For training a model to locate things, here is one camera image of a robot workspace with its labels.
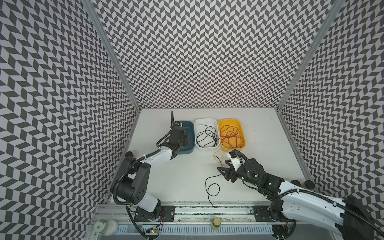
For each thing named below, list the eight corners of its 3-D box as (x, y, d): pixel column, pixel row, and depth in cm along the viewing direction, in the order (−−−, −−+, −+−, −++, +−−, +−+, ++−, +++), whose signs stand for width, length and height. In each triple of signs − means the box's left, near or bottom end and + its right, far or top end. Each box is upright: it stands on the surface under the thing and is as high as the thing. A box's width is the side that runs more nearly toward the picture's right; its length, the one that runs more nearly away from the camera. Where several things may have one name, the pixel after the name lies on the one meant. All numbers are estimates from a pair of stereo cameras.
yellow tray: (220, 151, 96) (221, 147, 92) (217, 123, 111) (218, 119, 107) (245, 151, 96) (247, 147, 92) (239, 123, 111) (240, 119, 107)
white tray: (194, 150, 97) (194, 145, 93) (195, 123, 112) (194, 118, 107) (219, 150, 97) (220, 145, 93) (217, 122, 112) (217, 118, 107)
